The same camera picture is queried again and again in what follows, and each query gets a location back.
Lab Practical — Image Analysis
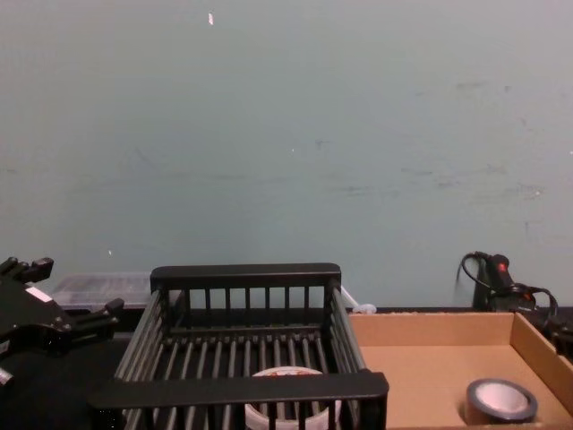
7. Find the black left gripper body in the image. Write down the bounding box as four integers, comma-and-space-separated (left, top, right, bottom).
0, 273, 75, 359

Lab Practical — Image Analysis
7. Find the roll of silver tape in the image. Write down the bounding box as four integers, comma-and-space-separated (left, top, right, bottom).
465, 378, 538, 425

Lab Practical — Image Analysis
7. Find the roll of white tape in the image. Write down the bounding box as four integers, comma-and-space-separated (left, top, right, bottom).
244, 365, 344, 430

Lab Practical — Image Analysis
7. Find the clear plastic case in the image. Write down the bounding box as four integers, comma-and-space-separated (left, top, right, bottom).
51, 271, 156, 311

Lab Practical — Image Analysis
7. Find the black table cloth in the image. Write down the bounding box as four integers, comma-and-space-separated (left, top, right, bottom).
0, 305, 573, 430

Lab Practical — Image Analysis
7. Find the shallow brown cardboard tray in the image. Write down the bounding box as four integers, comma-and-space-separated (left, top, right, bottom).
346, 312, 573, 430

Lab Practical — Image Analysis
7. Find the black rack with steel bars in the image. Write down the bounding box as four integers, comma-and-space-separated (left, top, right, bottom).
87, 262, 389, 430

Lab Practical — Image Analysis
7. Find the black corded tool red switch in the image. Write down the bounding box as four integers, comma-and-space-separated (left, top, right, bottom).
460, 253, 560, 324

